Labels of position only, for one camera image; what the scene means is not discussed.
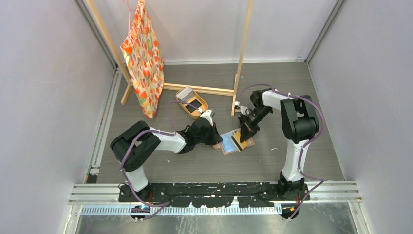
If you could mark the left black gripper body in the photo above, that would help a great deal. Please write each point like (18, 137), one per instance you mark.
(209, 138)

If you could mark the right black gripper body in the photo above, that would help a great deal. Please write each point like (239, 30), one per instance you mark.
(251, 121)

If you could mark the gold credit card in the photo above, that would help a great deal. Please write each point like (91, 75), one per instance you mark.
(236, 139)

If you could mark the brown leather card holder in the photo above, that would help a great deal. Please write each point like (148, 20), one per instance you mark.
(227, 145)

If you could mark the orange oval tray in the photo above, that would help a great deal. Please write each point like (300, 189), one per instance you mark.
(203, 108)

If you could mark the black card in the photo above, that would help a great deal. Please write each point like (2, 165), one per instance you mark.
(193, 106)

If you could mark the stack of credit cards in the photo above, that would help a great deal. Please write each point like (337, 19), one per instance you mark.
(185, 95)

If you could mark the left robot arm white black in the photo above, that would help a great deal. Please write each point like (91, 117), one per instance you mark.
(135, 145)

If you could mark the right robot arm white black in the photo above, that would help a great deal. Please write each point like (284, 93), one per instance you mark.
(300, 123)

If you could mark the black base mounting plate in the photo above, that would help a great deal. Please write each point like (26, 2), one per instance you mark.
(213, 195)

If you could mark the orange floral fabric bag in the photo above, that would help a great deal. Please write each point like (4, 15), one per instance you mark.
(144, 60)

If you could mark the pink clothes hanger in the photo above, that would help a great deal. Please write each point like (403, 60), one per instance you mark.
(131, 6)

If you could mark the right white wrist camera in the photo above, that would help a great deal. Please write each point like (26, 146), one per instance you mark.
(240, 108)

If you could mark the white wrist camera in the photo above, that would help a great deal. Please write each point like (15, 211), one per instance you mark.
(208, 115)
(240, 108)

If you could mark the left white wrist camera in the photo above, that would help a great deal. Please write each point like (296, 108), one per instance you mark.
(208, 115)

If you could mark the wooden clothes rack frame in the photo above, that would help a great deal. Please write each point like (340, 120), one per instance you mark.
(108, 41)

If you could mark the aluminium rail frame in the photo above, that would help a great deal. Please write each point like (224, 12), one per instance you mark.
(102, 199)

